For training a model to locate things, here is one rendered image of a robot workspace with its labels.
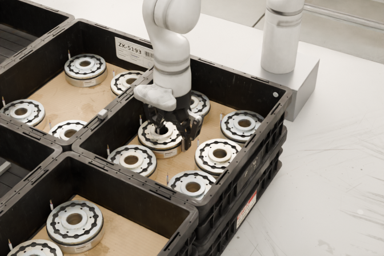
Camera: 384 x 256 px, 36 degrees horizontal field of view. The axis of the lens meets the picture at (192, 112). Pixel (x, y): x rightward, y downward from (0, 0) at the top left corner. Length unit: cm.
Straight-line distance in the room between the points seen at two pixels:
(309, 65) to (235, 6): 194
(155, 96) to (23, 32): 69
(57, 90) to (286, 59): 58
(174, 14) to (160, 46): 9
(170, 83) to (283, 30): 45
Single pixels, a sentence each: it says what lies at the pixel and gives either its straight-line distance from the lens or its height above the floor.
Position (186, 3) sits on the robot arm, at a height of 120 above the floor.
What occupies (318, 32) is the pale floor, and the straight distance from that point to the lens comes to 333.
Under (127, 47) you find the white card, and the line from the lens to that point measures 148.
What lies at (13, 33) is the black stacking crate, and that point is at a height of 83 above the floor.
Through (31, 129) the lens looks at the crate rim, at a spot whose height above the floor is 93.
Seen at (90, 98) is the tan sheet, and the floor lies 83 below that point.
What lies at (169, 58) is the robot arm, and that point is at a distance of 111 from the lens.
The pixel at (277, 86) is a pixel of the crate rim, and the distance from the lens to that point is 131.
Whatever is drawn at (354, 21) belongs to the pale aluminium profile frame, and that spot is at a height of 13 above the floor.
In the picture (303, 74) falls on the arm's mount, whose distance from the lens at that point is 158.
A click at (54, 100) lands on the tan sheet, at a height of 83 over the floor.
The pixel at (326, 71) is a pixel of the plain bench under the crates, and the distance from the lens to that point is 179.
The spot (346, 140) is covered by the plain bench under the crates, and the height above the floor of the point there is 70.
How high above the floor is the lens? 170
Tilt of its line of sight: 39 degrees down
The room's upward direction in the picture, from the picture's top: straight up
